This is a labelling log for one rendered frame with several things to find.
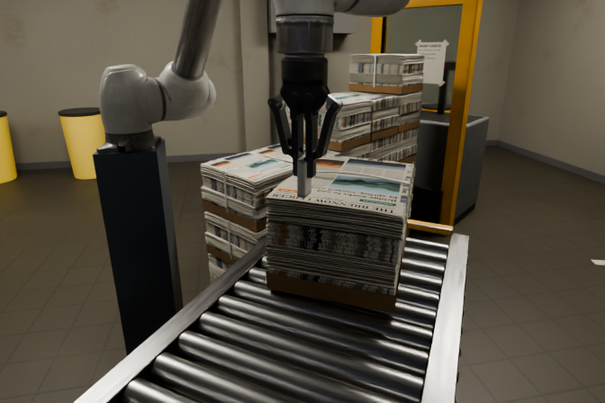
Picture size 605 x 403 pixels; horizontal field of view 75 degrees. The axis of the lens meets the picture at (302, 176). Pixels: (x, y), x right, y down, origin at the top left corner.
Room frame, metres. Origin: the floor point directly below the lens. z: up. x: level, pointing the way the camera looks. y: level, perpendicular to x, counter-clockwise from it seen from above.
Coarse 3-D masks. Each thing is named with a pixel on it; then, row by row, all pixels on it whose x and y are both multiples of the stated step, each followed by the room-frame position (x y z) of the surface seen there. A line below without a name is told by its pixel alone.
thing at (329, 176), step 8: (296, 176) 0.92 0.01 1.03; (320, 176) 0.92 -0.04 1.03; (328, 176) 0.92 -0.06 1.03; (336, 176) 0.92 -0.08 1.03; (344, 176) 0.92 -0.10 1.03; (352, 176) 0.92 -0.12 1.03; (360, 176) 0.92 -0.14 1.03; (368, 176) 0.91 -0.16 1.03; (376, 184) 0.86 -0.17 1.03; (384, 184) 0.86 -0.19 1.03; (392, 184) 0.86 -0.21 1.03; (400, 184) 0.86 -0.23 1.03; (408, 184) 0.87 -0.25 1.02; (400, 264) 0.86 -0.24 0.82; (400, 272) 0.84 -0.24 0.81
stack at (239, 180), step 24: (384, 144) 2.24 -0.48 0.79; (216, 168) 1.64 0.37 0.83; (240, 168) 1.64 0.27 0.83; (264, 168) 1.64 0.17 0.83; (288, 168) 1.64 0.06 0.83; (216, 192) 1.64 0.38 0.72; (240, 192) 1.53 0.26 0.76; (264, 192) 1.51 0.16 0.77; (216, 216) 1.66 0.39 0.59; (264, 216) 1.51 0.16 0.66; (216, 240) 1.66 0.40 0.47; (240, 240) 1.55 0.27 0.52; (216, 264) 1.68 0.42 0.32
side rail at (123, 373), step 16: (256, 256) 0.93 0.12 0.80; (240, 272) 0.85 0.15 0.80; (208, 288) 0.78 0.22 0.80; (224, 288) 0.78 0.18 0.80; (192, 304) 0.72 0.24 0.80; (208, 304) 0.72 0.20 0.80; (176, 320) 0.67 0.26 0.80; (192, 320) 0.67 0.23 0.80; (160, 336) 0.62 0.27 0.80; (176, 336) 0.62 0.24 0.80; (144, 352) 0.58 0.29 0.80; (160, 352) 0.58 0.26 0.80; (128, 368) 0.55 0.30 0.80; (144, 368) 0.55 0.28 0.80; (96, 384) 0.51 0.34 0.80; (112, 384) 0.51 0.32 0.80; (128, 384) 0.51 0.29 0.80; (160, 384) 0.57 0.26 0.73; (80, 400) 0.48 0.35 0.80; (96, 400) 0.48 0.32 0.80; (112, 400) 0.48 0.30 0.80
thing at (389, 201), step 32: (288, 192) 0.80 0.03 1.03; (320, 192) 0.80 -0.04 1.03; (352, 192) 0.80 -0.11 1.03; (384, 192) 0.81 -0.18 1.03; (288, 224) 0.76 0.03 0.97; (320, 224) 0.73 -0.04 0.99; (352, 224) 0.71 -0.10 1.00; (384, 224) 0.69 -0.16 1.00; (288, 256) 0.76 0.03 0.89; (320, 256) 0.74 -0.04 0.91; (352, 256) 0.72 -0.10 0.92; (384, 256) 0.70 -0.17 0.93; (352, 288) 0.72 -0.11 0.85; (384, 288) 0.70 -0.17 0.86
